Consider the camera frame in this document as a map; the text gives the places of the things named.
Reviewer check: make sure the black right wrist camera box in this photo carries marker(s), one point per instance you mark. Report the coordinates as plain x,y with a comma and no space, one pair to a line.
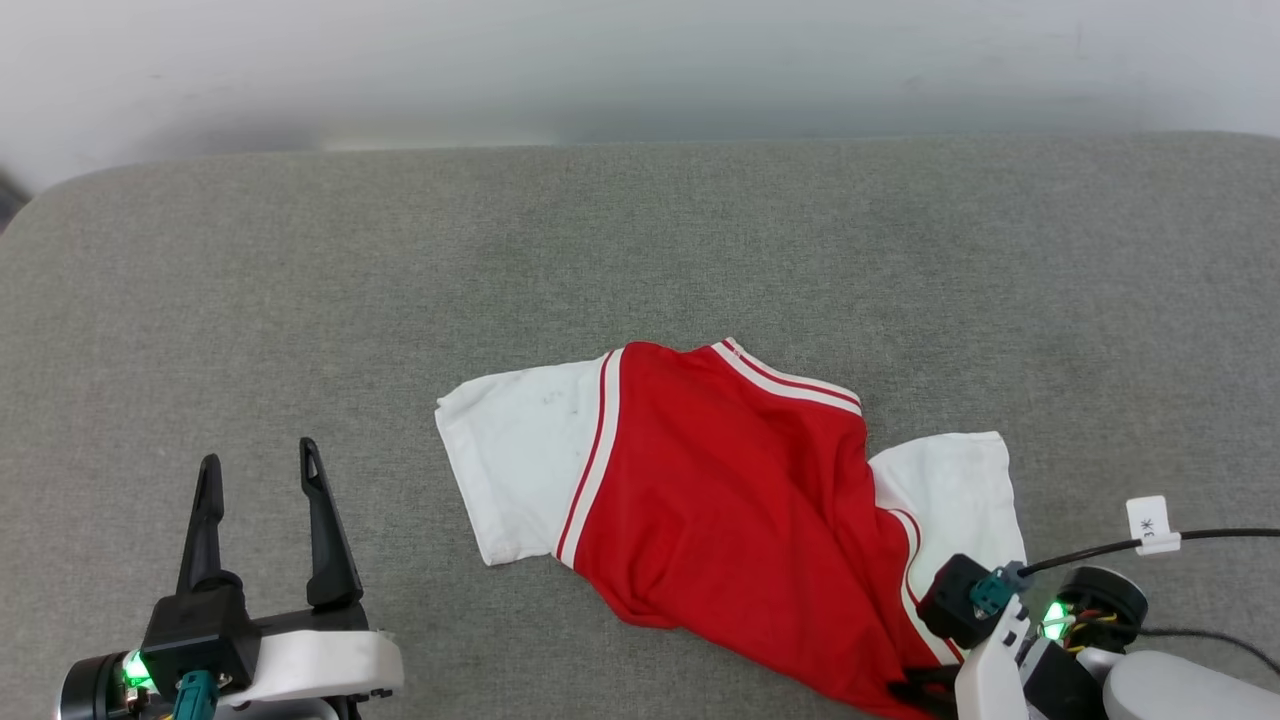
950,600

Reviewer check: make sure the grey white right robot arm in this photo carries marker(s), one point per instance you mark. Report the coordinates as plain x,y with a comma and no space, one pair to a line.
1180,690

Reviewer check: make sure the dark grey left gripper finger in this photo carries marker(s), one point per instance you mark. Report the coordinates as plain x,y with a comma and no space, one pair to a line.
208,530
328,550

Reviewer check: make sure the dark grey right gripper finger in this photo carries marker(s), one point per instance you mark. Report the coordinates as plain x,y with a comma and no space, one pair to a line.
935,676
918,700

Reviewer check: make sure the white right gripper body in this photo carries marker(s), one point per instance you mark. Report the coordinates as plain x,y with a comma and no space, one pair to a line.
990,690

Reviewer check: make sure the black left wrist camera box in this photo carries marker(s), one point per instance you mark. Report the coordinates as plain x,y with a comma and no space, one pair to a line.
195,630

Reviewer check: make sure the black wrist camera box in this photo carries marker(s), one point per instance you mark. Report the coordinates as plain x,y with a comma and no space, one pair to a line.
950,600
195,630

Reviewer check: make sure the grey fabric sofa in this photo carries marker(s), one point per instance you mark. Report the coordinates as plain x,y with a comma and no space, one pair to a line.
640,250

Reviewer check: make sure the red and white shirt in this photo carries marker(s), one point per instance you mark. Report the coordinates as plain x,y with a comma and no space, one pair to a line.
720,480

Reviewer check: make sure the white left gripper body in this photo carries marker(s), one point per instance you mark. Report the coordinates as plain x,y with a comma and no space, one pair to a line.
320,660

